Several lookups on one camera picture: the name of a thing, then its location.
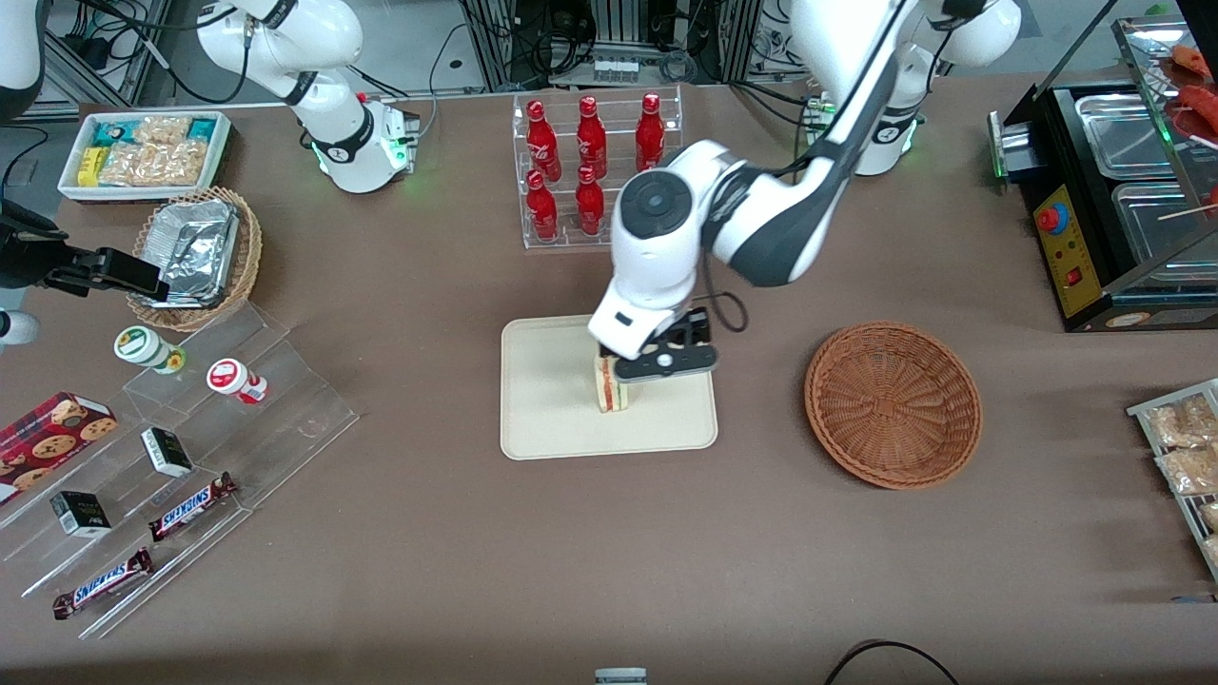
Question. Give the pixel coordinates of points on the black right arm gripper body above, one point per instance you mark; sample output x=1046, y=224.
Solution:
x=29, y=264

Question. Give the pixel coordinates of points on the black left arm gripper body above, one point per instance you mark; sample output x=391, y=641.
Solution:
x=687, y=330

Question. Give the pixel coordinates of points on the triangular sandwich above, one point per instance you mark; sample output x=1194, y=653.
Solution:
x=614, y=395

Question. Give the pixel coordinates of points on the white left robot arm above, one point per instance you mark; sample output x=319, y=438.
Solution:
x=666, y=247

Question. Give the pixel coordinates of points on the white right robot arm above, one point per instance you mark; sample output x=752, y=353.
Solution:
x=333, y=57

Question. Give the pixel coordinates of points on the beige plastic tray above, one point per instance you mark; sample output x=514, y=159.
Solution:
x=552, y=404

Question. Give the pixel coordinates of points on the tan wicker basket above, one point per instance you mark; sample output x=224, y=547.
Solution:
x=249, y=252

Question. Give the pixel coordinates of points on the brown round wicker basket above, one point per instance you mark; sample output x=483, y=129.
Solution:
x=890, y=404

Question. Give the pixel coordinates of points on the silver foil container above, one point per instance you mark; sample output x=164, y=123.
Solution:
x=195, y=247

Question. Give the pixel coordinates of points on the green label yogurt bottle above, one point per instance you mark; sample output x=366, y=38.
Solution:
x=143, y=347

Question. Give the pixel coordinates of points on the white rectangular snack bin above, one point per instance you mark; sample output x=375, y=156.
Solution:
x=71, y=185

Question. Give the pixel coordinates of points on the yellow snack pack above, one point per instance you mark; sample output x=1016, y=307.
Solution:
x=91, y=166

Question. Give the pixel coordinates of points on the clear rice cracker bag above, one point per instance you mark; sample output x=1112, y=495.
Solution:
x=152, y=165
x=162, y=130

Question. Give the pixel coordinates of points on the clear acrylic bottle rack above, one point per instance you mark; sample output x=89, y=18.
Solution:
x=571, y=238

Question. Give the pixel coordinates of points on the teal snack pack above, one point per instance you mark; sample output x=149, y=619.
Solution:
x=202, y=128
x=114, y=134

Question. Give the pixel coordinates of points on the red label yogurt bottle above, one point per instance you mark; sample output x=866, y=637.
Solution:
x=231, y=378

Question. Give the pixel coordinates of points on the red cola bottle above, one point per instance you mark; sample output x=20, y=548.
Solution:
x=542, y=209
x=591, y=141
x=542, y=143
x=590, y=205
x=650, y=133

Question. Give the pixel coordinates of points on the small black box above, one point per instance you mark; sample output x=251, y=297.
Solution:
x=81, y=514
x=166, y=452

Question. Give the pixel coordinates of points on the red cookie box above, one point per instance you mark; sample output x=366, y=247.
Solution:
x=48, y=438

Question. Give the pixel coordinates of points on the clear acrylic step display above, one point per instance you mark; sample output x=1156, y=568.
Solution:
x=285, y=419

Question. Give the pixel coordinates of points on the snickers bar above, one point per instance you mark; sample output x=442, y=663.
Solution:
x=103, y=583
x=190, y=507

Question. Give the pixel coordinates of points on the white power strip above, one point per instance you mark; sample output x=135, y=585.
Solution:
x=616, y=69

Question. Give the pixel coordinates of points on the small grey white device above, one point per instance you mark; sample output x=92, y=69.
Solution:
x=620, y=676

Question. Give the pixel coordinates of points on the black food warmer machine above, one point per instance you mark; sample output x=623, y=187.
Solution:
x=1070, y=257

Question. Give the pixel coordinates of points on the stainless steel pan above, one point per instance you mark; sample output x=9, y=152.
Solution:
x=1156, y=228
x=1128, y=133

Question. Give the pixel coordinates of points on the clear fried snack bag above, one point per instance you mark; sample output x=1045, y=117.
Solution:
x=1212, y=554
x=1180, y=423
x=1210, y=517
x=1189, y=471

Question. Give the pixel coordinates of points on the red sausage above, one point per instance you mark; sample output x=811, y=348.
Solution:
x=1201, y=105

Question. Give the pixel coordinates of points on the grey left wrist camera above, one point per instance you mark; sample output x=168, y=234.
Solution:
x=676, y=362

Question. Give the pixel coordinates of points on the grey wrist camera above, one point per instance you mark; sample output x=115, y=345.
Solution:
x=14, y=327
x=676, y=362

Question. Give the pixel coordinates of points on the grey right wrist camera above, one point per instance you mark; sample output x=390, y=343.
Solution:
x=14, y=327

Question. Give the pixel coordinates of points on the aluminium frame rack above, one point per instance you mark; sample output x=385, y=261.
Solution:
x=609, y=29

